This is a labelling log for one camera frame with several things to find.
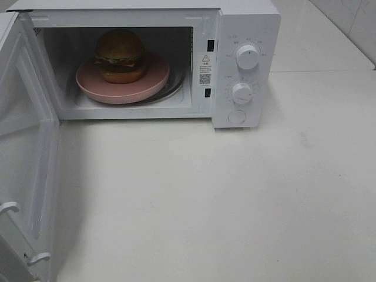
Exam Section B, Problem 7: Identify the round white door button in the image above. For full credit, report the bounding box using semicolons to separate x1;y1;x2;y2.
228;110;246;125

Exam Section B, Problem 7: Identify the white timer knob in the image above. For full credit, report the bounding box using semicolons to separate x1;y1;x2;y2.
231;83;254;105

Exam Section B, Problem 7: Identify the burger with sesame-free bun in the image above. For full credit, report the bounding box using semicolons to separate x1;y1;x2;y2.
95;29;147;83

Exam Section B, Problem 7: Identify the pink round plate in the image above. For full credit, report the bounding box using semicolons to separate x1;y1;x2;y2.
76;52;170;105

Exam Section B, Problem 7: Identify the white microwave door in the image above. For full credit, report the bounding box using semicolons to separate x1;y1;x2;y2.
1;12;59;281

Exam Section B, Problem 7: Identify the glass microwave turntable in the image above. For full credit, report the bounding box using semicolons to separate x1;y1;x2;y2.
66;64;185;105

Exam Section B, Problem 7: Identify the white warning label sticker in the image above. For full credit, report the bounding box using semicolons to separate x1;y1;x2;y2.
197;52;214;86

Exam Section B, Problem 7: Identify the white microwave oven body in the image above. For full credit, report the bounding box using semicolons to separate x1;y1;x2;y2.
4;1;281;128

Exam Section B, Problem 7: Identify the upper white power knob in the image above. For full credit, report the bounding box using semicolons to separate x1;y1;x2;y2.
235;42;261;70

